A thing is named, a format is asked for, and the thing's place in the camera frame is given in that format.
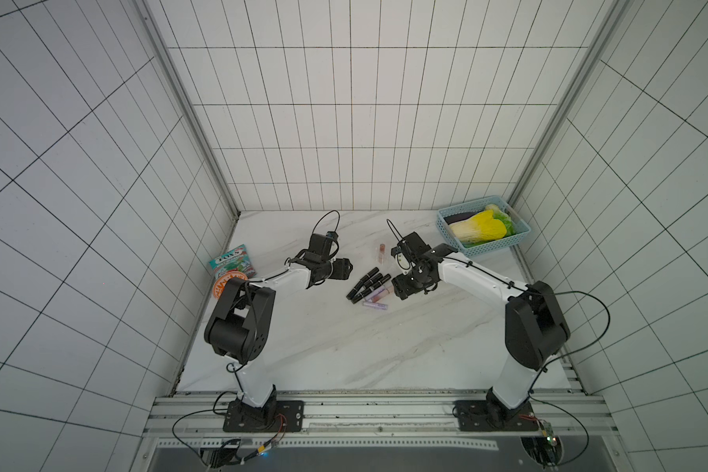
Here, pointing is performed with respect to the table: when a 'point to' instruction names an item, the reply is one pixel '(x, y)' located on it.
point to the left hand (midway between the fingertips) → (338, 270)
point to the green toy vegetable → (499, 215)
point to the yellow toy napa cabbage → (480, 228)
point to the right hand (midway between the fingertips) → (395, 288)
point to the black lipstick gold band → (370, 274)
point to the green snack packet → (236, 260)
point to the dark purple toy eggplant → (458, 217)
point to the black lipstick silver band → (355, 289)
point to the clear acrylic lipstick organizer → (400, 266)
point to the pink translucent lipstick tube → (388, 290)
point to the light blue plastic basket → (521, 226)
